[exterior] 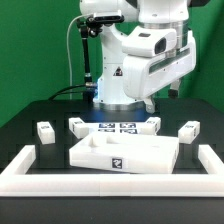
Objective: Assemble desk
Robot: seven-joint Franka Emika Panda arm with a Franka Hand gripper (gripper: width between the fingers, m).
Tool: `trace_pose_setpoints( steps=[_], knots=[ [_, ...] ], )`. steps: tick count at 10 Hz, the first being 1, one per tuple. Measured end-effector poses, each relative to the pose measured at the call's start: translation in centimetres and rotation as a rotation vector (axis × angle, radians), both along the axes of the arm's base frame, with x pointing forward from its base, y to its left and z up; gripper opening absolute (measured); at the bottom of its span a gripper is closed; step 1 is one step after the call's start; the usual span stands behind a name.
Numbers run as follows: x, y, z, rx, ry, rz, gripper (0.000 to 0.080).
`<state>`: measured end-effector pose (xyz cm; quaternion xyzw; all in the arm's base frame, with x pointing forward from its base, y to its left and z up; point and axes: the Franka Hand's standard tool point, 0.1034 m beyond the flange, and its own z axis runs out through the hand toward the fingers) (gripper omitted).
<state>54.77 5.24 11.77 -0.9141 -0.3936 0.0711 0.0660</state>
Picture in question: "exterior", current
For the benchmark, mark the black camera on mount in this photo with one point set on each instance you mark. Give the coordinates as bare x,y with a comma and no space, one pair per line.
106,17

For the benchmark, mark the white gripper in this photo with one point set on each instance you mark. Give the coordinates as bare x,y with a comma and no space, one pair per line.
142,77

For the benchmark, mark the white U-shaped fence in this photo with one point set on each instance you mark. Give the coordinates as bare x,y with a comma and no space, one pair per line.
16,181

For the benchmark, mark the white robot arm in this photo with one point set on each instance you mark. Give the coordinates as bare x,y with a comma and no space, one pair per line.
149,14

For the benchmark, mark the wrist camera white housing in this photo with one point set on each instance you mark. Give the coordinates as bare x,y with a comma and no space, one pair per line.
149,43

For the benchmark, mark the white desk top panel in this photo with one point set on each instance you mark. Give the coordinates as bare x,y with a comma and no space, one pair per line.
130,153

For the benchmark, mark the marker tag sheet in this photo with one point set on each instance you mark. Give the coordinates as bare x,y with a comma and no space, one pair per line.
116,127

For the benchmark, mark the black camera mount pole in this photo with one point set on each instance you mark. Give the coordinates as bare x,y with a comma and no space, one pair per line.
90,87

